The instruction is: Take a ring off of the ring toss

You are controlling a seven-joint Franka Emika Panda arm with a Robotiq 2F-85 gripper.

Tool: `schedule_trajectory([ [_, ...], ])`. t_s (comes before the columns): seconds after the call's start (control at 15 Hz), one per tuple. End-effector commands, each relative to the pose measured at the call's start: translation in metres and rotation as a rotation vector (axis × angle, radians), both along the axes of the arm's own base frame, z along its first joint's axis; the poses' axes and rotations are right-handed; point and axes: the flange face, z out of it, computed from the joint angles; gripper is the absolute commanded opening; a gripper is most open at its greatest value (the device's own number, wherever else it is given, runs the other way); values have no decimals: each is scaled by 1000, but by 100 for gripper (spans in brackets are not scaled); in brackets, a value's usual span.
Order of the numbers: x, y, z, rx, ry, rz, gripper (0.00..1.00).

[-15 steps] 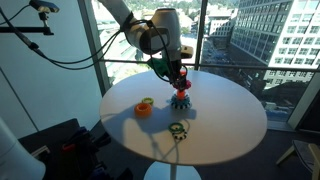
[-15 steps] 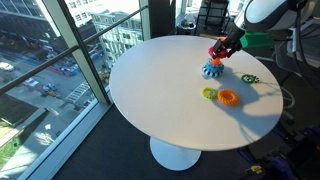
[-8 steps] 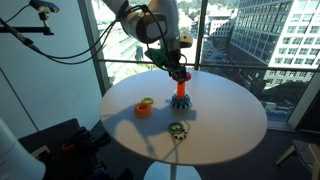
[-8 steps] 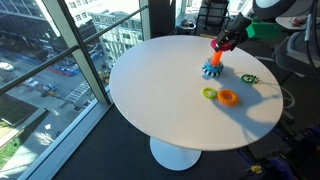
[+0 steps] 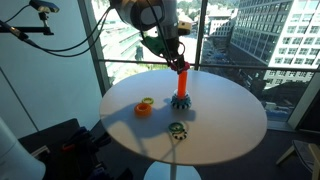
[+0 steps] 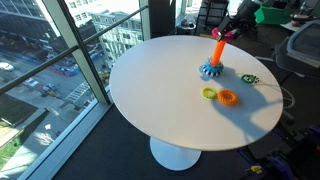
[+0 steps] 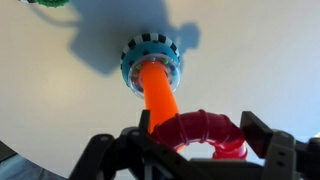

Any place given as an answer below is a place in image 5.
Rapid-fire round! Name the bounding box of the orange ring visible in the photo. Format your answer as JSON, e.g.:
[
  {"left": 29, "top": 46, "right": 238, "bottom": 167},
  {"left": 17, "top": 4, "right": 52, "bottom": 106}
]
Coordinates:
[{"left": 133, "top": 102, "right": 153, "bottom": 117}]

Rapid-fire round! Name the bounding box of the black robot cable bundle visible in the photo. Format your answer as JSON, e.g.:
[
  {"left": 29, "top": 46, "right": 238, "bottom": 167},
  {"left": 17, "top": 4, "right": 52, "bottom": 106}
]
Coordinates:
[{"left": 0, "top": 0, "right": 187, "bottom": 66}]

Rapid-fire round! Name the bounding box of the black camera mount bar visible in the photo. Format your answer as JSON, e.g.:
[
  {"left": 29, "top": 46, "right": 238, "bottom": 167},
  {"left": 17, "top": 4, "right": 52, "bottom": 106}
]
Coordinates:
[{"left": 0, "top": 12, "right": 55, "bottom": 37}]

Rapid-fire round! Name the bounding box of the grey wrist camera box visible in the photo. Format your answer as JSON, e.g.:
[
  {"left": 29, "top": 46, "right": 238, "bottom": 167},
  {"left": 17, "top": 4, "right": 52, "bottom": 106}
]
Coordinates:
[{"left": 177, "top": 20, "right": 193, "bottom": 36}]

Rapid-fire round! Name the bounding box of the orange ring toss post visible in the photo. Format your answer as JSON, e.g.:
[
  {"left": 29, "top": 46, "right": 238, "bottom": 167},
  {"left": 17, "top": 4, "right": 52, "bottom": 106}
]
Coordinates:
[{"left": 176, "top": 69, "right": 189, "bottom": 100}]

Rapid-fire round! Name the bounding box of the green ring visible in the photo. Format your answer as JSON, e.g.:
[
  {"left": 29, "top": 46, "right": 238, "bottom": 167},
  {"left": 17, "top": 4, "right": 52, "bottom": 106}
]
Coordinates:
[{"left": 167, "top": 121, "right": 185, "bottom": 134}]

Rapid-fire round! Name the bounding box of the blue ring with striped rim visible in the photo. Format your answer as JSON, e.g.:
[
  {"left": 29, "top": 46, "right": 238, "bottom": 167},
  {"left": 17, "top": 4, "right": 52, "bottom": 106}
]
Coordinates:
[{"left": 170, "top": 93, "right": 193, "bottom": 111}]

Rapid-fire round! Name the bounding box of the black and white striped ring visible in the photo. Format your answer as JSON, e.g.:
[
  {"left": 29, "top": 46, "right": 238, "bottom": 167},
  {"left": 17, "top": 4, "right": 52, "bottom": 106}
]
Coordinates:
[{"left": 171, "top": 129, "right": 189, "bottom": 141}]

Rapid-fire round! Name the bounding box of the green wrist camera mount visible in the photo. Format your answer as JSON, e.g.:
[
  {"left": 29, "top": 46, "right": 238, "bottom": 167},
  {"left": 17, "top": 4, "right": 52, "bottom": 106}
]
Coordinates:
[{"left": 141, "top": 34, "right": 168, "bottom": 57}]

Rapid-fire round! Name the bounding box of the white cylindrical housing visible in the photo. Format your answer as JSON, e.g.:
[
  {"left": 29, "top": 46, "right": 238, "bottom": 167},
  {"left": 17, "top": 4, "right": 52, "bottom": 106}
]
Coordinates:
[{"left": 0, "top": 116, "right": 47, "bottom": 180}]

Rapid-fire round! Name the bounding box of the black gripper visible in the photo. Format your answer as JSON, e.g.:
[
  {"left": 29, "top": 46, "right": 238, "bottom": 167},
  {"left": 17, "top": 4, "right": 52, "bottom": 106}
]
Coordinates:
[{"left": 161, "top": 32, "right": 188, "bottom": 72}]

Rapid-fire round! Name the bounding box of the small yellow-green ring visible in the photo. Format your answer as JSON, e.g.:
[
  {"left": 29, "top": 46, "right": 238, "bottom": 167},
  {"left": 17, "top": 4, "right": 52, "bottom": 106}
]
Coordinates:
[{"left": 141, "top": 96, "right": 155, "bottom": 105}]

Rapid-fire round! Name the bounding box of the exterior camera on mount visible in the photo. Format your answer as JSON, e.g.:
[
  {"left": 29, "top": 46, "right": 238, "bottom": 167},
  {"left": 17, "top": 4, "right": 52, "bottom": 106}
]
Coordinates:
[{"left": 28, "top": 0, "right": 61, "bottom": 15}]

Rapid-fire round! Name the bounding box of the dark pile of bags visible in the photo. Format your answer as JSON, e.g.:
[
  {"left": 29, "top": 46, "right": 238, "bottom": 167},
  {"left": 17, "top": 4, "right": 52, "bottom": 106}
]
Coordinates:
[{"left": 18, "top": 117, "right": 134, "bottom": 180}]

